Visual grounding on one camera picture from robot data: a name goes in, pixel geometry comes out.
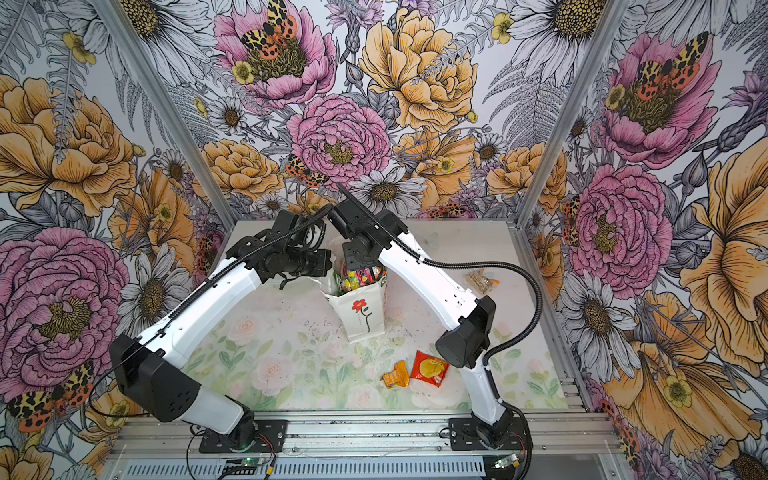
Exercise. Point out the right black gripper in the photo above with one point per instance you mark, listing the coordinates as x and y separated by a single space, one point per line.
351 261

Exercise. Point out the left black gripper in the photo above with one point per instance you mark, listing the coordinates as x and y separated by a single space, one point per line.
322 264

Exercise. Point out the Fox's red fruit candy bag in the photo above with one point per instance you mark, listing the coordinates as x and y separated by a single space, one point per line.
351 280

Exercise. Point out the white paper bag red flower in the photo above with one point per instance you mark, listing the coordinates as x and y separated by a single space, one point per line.
361 311

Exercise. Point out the small clear nut packet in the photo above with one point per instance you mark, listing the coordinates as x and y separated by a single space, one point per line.
480 283

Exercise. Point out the small orange snack packet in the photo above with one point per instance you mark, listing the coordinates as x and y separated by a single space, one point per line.
398 377

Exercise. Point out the red yellow snack packet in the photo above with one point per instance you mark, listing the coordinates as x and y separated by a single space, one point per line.
429 369

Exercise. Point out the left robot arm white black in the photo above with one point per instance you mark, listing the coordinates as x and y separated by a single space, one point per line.
149 367

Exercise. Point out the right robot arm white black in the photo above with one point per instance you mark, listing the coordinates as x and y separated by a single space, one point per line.
466 318

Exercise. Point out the small green circuit board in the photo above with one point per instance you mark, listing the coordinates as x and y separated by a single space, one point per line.
509 461

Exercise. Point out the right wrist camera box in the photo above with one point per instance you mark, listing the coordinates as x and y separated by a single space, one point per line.
347 218

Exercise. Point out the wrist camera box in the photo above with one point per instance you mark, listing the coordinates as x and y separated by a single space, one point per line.
347 218
284 222

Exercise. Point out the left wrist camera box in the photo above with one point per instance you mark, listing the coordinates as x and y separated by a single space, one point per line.
284 222

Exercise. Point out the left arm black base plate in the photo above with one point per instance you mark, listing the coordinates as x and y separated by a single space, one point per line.
254 436

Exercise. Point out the white slotted cable duct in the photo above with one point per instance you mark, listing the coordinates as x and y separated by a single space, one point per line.
460 467

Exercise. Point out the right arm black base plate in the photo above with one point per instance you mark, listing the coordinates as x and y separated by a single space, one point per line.
510 433

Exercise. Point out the aluminium front rail frame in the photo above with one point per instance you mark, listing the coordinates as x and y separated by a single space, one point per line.
330 434

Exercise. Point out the left aluminium corner post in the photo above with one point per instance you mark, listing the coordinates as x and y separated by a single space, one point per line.
119 26

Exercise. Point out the aluminium corner post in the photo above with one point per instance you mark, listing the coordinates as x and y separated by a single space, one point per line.
119 26
599 48

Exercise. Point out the right aluminium corner post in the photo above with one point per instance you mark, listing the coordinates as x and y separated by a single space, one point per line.
599 48

